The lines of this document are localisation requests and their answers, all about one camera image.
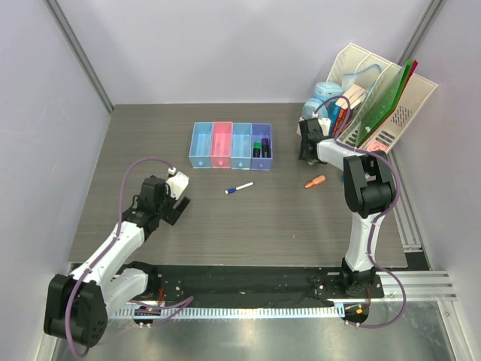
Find purple cap black marker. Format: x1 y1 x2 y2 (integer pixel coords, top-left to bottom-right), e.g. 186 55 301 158
261 138 271 158

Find green cap black marker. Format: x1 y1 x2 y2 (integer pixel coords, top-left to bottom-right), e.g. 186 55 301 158
253 141 262 158

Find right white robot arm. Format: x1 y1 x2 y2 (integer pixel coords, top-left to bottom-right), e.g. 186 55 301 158
298 118 398 297

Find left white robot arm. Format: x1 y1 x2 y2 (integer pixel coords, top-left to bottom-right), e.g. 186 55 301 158
44 172 190 347

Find orange highlighter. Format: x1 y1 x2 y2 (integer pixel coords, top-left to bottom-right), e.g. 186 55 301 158
304 175 326 189

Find lower blue tape dispenser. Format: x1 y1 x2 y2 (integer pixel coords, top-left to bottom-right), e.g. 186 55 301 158
302 98 329 120

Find blue tape dispenser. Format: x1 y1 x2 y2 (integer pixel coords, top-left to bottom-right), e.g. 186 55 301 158
302 98 329 120
313 81 343 102

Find red blue book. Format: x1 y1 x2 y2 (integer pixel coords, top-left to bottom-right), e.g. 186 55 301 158
330 104 347 136

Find upper blue tape dispenser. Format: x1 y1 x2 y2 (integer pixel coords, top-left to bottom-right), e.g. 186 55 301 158
313 81 343 102

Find purple bin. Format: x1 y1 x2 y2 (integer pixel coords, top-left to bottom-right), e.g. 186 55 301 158
251 123 273 171

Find leftmost light blue bin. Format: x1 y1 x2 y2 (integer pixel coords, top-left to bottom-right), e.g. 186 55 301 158
189 122 213 169

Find light blue bin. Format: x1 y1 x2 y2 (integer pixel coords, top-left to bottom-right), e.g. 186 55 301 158
231 123 252 170
189 122 213 169

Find blue cap white marker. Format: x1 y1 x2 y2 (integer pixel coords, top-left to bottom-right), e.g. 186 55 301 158
225 181 255 195

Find tan topped book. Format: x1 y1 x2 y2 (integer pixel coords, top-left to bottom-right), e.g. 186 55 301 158
335 84 367 110

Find pink bin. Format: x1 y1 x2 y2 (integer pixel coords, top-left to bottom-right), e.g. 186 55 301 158
210 122 233 168

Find pink sticky note pad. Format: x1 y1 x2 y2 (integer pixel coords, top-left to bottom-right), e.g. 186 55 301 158
366 137 392 153

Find clear zip bag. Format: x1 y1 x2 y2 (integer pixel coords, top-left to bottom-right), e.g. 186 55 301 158
341 63 382 92

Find green plastic folder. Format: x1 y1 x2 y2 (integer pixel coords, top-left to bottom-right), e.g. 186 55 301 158
346 59 421 150

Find white desk file organizer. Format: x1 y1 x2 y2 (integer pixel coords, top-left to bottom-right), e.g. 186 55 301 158
296 42 440 155

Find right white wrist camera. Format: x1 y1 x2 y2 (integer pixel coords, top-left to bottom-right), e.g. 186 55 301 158
296 117 331 136

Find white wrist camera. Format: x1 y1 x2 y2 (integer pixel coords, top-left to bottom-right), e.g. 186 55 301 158
165 167 189 200
296 117 331 136

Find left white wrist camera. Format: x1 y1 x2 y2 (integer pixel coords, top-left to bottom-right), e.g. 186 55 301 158
165 167 189 200

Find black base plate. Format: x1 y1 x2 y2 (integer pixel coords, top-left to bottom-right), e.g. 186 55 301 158
121 262 384 302

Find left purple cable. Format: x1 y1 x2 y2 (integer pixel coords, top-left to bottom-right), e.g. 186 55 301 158
62 156 195 357

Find aluminium rail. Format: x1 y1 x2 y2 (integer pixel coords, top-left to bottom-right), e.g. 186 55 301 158
109 271 456 323

